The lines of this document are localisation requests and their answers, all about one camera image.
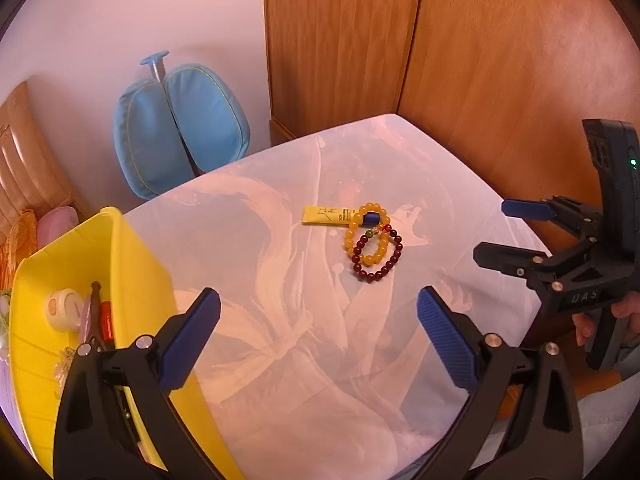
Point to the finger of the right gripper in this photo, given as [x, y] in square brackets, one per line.
[552, 209]
[512, 261]

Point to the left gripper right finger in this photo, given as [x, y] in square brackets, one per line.
[543, 439]

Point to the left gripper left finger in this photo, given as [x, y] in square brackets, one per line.
[92, 439]

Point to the person's right hand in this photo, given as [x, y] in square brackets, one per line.
[629, 308]

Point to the brown hair clip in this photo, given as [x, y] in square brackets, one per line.
[94, 316]

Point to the red small box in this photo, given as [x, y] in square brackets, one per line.
[106, 326]

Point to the wooden wardrobe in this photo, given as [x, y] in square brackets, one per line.
[502, 84]

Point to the green cabbage plush toy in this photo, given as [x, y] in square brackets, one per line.
[5, 302]

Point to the yellow plastic bin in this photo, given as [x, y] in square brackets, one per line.
[105, 249]

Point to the orange pillow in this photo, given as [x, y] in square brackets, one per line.
[20, 244]

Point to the pink pillow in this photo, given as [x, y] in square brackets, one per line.
[56, 223]

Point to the yellow cream tube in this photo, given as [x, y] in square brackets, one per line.
[330, 216]

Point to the blue office chair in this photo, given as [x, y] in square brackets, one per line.
[175, 126]

